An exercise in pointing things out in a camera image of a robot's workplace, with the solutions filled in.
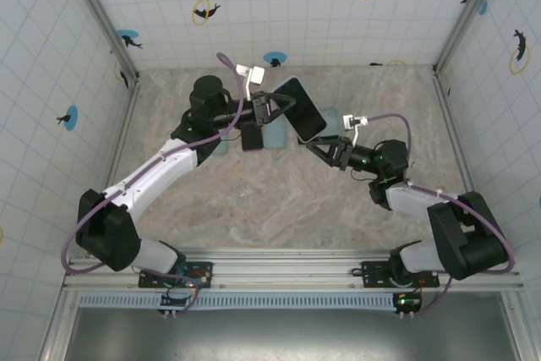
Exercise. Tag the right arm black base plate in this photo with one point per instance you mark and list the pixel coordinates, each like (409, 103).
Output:
(374, 280)

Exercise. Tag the black controller board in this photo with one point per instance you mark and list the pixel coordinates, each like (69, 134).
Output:
(177, 302)
(408, 302)

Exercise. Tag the aluminium corner post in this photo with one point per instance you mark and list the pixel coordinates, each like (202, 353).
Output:
(465, 18)
(104, 18)

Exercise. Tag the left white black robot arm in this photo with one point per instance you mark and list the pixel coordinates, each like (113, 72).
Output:
(105, 234)

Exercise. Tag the grey metal sheet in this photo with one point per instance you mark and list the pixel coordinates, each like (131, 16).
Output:
(296, 335)

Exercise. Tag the small green circuit board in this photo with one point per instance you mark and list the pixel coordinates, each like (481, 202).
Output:
(196, 278)

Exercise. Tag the aluminium rail beam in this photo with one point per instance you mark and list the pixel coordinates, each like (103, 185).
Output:
(287, 270)

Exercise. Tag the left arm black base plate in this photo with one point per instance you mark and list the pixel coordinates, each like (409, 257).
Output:
(145, 280)

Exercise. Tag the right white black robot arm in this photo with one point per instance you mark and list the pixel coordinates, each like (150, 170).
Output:
(465, 238)

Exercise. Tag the light blue phone case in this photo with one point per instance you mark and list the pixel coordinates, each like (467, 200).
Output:
(222, 147)
(274, 137)
(334, 122)

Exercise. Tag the half hidden wall sticker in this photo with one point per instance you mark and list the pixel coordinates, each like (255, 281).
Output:
(374, 63)

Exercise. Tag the aluminium side rail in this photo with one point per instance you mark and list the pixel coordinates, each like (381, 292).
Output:
(124, 124)
(444, 99)

